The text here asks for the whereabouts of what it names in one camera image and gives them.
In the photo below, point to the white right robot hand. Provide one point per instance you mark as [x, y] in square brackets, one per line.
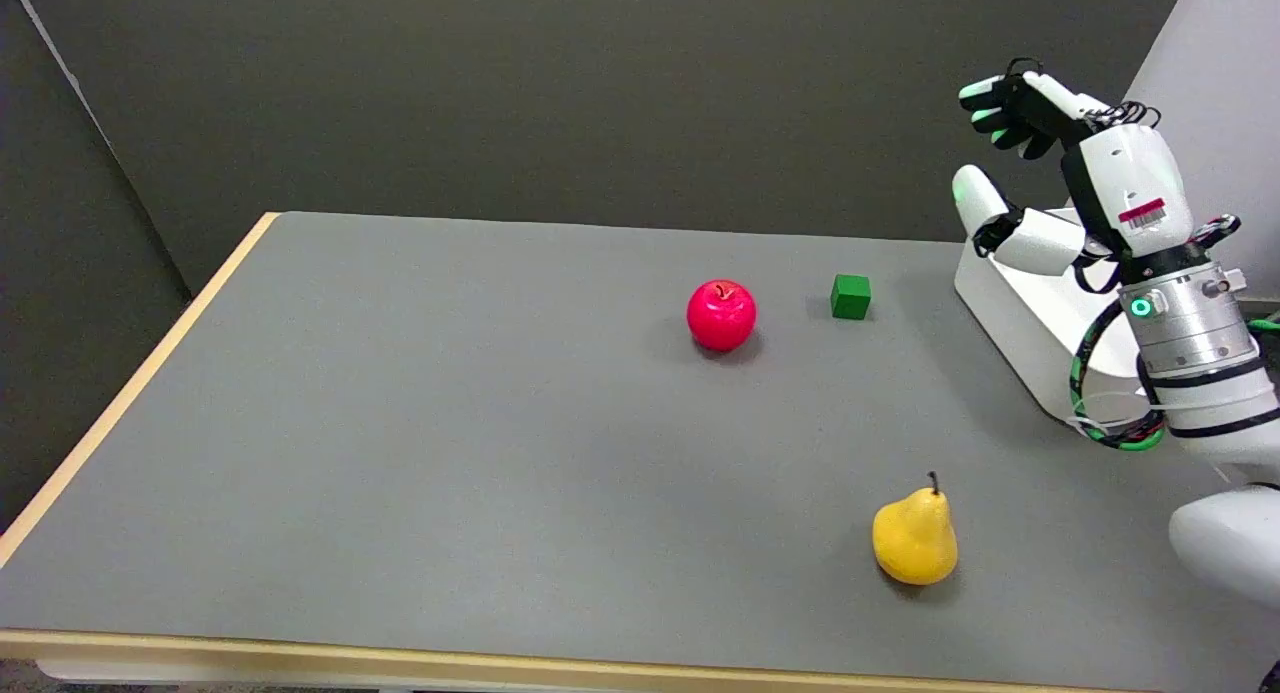
[1130, 178]

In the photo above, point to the yellow pear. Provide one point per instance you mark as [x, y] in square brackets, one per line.
[915, 539]

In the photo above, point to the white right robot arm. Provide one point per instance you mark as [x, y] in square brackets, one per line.
[1215, 393]

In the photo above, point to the white plastic bin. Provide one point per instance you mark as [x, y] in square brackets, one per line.
[1040, 323]

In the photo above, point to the green cube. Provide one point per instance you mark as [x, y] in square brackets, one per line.
[850, 297]

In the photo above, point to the red apple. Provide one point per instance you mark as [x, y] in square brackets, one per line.
[721, 315]

